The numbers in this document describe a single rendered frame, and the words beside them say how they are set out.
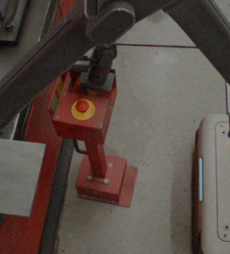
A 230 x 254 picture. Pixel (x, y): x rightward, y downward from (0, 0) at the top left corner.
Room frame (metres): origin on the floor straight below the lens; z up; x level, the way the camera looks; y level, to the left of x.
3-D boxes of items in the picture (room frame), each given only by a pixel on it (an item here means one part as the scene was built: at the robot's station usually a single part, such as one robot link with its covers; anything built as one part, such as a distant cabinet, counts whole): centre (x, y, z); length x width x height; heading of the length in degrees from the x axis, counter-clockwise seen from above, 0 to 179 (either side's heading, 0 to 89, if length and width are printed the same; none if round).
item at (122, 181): (0.70, 0.06, 0.06); 0.25 x 0.20 x 0.12; 72
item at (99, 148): (0.71, 0.09, 0.39); 0.05 x 0.05 x 0.54; 72
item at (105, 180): (0.71, 0.09, 0.13); 0.10 x 0.10 x 0.01; 72
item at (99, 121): (0.71, 0.09, 0.75); 0.20 x 0.16 x 0.18; 162
